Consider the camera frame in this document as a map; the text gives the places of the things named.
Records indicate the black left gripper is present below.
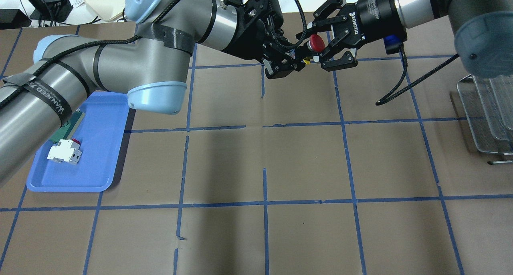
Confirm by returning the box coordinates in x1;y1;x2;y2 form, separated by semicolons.
223;0;306;79

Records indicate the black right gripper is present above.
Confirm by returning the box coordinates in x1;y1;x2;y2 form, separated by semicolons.
297;0;403;71

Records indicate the red emergency stop button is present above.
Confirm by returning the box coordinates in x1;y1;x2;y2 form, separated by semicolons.
301;34;325;64

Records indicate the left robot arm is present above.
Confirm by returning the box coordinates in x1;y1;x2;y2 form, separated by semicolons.
0;0;305;185

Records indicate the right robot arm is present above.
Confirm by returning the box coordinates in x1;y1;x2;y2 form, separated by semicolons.
307;0;512;79

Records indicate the beige plastic tray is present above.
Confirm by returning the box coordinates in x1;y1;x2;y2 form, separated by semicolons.
84;0;125;22

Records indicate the blue plastic tray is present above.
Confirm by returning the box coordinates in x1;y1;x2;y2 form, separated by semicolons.
26;92;129;192

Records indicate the green terminal block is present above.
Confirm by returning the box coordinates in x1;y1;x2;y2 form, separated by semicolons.
49;109;85;144

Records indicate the white circuit breaker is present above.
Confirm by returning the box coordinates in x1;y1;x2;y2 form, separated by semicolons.
46;139;82;165

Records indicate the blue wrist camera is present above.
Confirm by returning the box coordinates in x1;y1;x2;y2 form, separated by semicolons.
383;34;405;55

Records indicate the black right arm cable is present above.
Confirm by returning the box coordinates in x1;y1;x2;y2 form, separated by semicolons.
375;42;459;106

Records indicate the metal wire shelf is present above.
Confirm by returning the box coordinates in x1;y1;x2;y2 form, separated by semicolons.
457;75;513;165

